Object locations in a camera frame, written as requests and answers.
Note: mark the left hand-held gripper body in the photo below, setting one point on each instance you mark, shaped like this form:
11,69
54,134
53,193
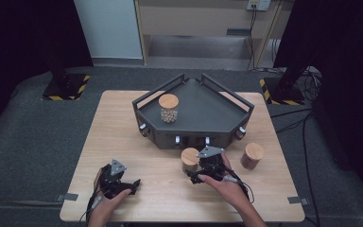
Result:
112,183

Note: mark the glass jar with reddish filling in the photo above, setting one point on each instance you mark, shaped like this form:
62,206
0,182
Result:
252,156

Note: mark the white wall socket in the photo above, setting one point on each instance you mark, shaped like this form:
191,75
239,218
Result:
258,4

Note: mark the glass jar with pale beans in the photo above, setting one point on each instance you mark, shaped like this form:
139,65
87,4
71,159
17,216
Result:
169,108

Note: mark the white panel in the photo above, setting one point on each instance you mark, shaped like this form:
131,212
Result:
110,28

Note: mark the black stand with striped base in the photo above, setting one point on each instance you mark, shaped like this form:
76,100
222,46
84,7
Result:
283,93
66,88

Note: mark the person's left hand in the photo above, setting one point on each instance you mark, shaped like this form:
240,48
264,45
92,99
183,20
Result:
105,205

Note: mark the gray tape strip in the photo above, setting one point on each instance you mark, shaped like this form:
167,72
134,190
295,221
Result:
66,197
297,200

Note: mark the black corner shelf rack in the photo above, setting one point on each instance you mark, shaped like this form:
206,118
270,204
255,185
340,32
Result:
201,113

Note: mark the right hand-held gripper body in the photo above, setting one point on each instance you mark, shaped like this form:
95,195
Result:
212,165

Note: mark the dark curtain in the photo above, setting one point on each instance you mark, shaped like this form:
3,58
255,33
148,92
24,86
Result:
19,47
346,63

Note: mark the person's right hand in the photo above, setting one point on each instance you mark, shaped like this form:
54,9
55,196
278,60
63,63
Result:
230,189

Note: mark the glass jar with olive filling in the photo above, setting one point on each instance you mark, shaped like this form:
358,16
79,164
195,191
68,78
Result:
189,159

